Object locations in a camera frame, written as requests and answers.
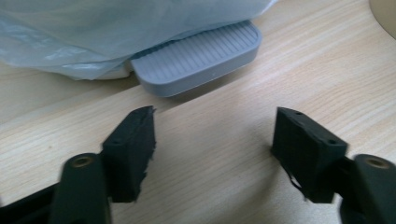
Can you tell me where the beige strainer container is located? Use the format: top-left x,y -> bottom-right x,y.
368,0 -> 396,41

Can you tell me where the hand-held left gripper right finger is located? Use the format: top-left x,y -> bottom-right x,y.
270,106 -> 349,203

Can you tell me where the white plastic trash bag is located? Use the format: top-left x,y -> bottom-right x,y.
0,0 -> 278,81

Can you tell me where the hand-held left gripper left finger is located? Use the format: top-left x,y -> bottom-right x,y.
101,105 -> 157,203

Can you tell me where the white pedal trash can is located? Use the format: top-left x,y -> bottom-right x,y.
92,20 -> 262,98

